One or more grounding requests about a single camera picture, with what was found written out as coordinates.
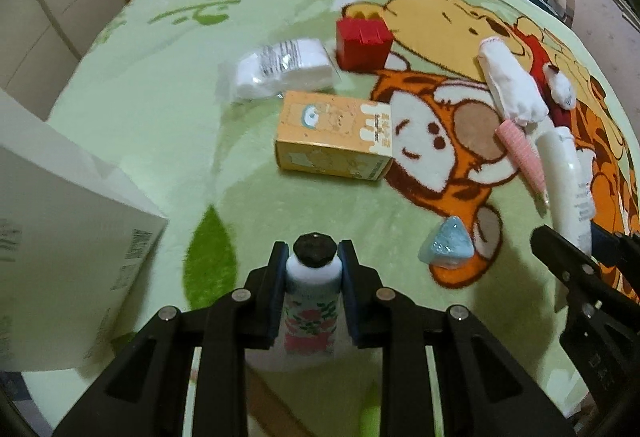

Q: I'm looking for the pink striped cone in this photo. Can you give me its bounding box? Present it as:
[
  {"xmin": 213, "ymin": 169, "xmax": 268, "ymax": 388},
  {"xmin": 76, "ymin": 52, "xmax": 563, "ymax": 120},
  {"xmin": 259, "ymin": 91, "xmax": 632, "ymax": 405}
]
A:
[{"xmin": 495, "ymin": 119, "xmax": 548, "ymax": 205}]

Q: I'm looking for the white lotion tube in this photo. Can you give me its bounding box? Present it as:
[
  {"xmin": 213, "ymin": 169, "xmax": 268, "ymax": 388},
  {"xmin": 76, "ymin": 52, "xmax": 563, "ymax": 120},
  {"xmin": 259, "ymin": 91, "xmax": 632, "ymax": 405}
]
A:
[{"xmin": 536, "ymin": 127, "xmax": 596, "ymax": 256}]

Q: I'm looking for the white cotton pads plastic pack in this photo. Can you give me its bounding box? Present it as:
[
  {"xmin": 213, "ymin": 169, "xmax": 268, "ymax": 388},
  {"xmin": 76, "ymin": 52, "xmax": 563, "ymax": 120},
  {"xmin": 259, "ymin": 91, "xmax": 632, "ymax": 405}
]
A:
[{"xmin": 215, "ymin": 38, "xmax": 337, "ymax": 102}]

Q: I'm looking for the white sock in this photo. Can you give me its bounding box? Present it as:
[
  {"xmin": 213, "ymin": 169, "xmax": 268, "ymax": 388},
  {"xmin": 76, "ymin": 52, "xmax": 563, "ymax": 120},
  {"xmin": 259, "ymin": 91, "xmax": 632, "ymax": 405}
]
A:
[{"xmin": 477, "ymin": 36, "xmax": 549, "ymax": 127}]

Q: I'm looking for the light blue triangular pouch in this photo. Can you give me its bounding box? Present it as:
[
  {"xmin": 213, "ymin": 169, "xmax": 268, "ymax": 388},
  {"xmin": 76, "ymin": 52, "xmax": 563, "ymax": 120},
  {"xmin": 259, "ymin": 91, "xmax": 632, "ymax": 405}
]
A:
[{"xmin": 418, "ymin": 216, "xmax": 475, "ymax": 269}]

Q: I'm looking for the white plush cat toy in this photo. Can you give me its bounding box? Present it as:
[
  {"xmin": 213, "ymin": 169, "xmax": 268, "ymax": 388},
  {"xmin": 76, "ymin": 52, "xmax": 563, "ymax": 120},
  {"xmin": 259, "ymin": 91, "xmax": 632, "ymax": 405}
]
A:
[{"xmin": 542, "ymin": 63, "xmax": 577, "ymax": 111}]

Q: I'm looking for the orange cartoon tissue box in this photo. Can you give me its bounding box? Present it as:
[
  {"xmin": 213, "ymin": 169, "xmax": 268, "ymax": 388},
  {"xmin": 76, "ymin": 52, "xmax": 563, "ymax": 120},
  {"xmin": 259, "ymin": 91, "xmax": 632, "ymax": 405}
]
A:
[{"xmin": 274, "ymin": 90, "xmax": 394, "ymax": 181}]

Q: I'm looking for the green Winnie the Pooh blanket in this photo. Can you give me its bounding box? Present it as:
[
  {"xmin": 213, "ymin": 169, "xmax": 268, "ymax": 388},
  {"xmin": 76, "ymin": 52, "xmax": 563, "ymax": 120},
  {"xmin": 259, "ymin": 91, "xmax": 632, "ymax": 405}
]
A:
[{"xmin": 49, "ymin": 0, "xmax": 639, "ymax": 413}]

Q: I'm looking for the red toy box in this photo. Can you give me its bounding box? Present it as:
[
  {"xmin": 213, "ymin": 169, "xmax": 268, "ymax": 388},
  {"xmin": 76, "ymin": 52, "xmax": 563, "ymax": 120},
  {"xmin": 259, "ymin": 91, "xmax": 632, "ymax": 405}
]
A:
[{"xmin": 336, "ymin": 18, "xmax": 394, "ymax": 73}]

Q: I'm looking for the floral white tube black cap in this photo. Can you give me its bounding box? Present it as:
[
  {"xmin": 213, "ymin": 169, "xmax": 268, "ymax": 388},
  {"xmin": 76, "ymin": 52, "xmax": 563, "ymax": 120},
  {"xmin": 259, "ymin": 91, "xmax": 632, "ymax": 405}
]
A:
[{"xmin": 283, "ymin": 232, "xmax": 343, "ymax": 357}]

